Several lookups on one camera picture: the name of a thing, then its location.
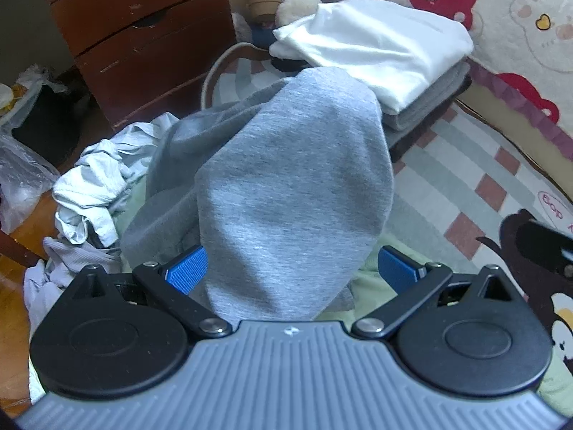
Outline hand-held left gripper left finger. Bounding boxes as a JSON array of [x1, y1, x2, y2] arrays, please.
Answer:
[[67, 245, 233, 339]]

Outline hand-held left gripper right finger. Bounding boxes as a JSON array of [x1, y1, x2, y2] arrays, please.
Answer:
[[351, 245, 515, 340]]

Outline grey fleece sweatshirt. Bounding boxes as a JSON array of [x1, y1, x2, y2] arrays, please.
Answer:
[[120, 66, 395, 322]]

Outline light blue crumpled clothes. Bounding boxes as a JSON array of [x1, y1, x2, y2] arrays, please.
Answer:
[[22, 112, 180, 336]]

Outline light green cloth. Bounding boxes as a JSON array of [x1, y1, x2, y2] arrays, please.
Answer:
[[112, 179, 573, 417]]

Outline checked printed mat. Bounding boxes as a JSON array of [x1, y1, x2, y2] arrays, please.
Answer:
[[201, 42, 573, 354]]

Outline dark folded garment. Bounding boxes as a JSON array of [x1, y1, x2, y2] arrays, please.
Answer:
[[269, 51, 474, 162]]

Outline beige mattress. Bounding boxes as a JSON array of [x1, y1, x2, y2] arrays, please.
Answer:
[[457, 60, 573, 166]]

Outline grey folded garment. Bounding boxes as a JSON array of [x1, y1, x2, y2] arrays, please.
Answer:
[[382, 60, 472, 132]]

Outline dark wooden leg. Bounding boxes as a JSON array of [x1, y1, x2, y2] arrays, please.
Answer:
[[0, 230, 45, 264]]

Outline clear plastic bag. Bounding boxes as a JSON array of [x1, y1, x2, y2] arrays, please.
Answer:
[[0, 132, 61, 234]]

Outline black bag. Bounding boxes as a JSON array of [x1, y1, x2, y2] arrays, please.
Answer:
[[11, 83, 97, 166]]

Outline white folded garment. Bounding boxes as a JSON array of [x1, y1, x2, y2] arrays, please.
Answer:
[[270, 0, 475, 116]]

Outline bear print bedspread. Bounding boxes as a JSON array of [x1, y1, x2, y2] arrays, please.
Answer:
[[345, 0, 573, 126]]

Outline white plastic bag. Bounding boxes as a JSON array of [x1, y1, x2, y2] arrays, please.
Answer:
[[0, 65, 74, 119]]

